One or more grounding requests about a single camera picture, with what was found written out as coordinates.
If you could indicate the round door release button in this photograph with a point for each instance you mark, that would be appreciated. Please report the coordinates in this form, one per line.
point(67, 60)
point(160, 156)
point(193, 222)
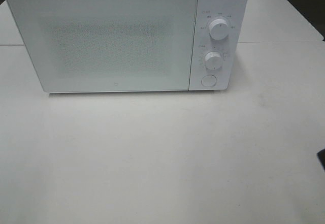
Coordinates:
point(209, 81)

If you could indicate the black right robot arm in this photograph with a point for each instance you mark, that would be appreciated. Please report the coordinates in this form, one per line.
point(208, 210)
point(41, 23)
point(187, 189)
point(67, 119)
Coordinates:
point(321, 158)

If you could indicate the white microwave oven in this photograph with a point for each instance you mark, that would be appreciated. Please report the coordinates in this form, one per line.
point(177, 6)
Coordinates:
point(206, 11)

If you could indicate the white microwave door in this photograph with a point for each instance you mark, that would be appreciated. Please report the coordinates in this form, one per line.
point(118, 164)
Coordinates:
point(108, 45)

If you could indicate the white microwave knob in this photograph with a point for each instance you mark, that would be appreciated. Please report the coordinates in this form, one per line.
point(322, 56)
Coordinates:
point(219, 28)
point(213, 61)

